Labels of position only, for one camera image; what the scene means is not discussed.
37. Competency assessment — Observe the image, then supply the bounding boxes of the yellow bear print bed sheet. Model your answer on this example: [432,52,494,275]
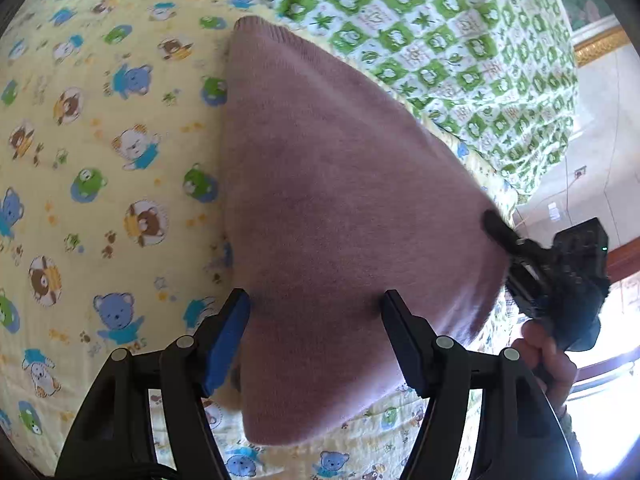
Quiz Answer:
[0,0,522,480]

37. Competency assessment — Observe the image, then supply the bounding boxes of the purple knit sweater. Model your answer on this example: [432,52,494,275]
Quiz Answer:
[220,16,514,447]

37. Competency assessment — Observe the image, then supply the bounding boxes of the person's right hand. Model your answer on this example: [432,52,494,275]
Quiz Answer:
[510,317,579,407]

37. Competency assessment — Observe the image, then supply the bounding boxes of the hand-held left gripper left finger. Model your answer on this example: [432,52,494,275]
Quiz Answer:
[54,288,251,480]

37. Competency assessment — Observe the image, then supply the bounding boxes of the gold framed wall picture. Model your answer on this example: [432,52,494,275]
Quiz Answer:
[542,0,637,69]

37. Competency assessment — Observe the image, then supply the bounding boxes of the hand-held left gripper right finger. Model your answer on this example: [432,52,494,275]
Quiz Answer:
[382,290,581,480]

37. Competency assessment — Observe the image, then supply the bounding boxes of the green checked quilt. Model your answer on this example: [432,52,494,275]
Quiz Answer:
[187,0,582,197]

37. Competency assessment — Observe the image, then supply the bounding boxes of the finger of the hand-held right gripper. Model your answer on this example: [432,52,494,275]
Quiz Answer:
[482,210,540,262]

